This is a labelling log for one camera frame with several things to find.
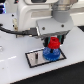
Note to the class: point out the left metal peg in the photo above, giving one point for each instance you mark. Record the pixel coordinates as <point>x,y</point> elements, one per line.
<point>35,57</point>

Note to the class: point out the black-framed metal peg base plate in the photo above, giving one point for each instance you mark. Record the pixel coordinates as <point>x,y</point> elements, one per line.
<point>41,60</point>

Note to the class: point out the beige electrical connector block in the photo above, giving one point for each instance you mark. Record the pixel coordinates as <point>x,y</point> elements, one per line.
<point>15,25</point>

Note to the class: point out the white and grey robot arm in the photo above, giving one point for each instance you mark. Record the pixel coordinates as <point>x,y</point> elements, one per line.
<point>29,11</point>

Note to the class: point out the large blue gear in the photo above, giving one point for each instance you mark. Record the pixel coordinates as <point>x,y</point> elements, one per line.
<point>51,54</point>

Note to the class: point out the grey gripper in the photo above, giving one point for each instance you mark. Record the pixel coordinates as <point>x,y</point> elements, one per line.
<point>50,27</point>

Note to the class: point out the small red gear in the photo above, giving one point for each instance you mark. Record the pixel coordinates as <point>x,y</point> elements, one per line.
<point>54,43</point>

